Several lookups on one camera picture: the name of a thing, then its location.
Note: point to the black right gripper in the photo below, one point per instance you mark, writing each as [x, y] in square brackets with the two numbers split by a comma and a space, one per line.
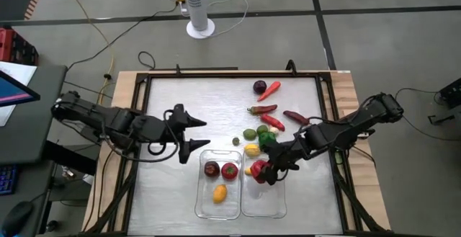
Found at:
[286, 156]

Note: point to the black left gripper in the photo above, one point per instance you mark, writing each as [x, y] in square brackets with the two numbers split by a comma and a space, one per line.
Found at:
[177, 123]

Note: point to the light green oval fruit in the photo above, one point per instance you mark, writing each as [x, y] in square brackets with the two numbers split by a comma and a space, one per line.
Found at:
[249, 134]

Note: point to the red plastic crate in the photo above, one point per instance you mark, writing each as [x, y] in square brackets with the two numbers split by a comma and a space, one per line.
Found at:
[14, 48]

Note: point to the green bell pepper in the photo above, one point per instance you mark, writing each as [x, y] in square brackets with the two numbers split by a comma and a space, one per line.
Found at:
[266, 139]

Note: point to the black device on floor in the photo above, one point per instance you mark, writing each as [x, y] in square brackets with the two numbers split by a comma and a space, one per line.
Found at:
[450, 94]

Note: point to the black computer mouse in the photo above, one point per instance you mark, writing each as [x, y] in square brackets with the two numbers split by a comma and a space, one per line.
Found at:
[16, 217]

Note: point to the orange carrot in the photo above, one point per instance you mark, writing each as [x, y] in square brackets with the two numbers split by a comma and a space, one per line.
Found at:
[269, 90]

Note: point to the clear plastic bin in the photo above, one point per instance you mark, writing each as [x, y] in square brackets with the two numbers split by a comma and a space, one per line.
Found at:
[207, 208]
[263, 204]

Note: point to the brownish red chili green stem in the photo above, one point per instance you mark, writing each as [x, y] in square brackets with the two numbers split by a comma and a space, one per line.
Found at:
[263, 109]

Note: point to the yellow lemon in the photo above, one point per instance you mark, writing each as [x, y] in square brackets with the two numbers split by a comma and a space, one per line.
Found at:
[252, 150]

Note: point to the white garlic bulb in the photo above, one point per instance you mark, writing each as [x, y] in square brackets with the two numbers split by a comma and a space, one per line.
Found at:
[274, 130]

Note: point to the small green and red fruit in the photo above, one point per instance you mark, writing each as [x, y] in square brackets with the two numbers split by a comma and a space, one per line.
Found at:
[236, 141]

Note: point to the backlit keyboard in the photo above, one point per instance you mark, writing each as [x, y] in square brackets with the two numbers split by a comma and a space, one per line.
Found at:
[7, 179]

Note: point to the dark red eggplant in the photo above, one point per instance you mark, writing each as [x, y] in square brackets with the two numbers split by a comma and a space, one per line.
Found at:
[295, 117]

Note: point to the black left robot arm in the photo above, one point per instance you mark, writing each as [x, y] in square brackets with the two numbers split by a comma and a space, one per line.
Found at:
[108, 120]

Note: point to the dark grey desk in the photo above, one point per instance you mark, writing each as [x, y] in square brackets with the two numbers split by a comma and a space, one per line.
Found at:
[32, 129]

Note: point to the dark red apple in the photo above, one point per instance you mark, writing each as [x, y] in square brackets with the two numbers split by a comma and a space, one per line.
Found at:
[211, 169]

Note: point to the black metal table frame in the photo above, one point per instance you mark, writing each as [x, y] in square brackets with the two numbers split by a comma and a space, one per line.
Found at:
[230, 75]

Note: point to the white paper sheet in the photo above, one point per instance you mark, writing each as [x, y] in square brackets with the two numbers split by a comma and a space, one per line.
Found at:
[18, 71]

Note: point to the tilted computer monitor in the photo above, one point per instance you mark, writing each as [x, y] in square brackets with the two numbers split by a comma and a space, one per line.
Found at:
[12, 91]

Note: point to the dark purple onion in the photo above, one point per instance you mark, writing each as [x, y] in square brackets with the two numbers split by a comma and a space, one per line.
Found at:
[259, 86]

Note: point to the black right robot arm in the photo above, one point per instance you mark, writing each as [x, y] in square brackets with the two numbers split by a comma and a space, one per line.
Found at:
[360, 121]

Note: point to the red bell pepper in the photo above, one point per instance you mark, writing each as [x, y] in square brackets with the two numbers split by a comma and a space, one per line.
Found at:
[257, 170]

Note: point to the bright red chili pepper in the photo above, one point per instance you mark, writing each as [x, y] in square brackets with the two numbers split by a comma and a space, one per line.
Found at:
[272, 122]

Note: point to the white tower fan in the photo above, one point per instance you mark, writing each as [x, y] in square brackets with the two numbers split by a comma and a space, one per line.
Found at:
[197, 3]

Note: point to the orange-yellow mango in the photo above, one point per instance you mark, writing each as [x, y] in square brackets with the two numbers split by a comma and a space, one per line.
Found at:
[220, 193]

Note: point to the red tomato with green stem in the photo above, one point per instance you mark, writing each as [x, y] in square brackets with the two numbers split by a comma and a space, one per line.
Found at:
[229, 171]

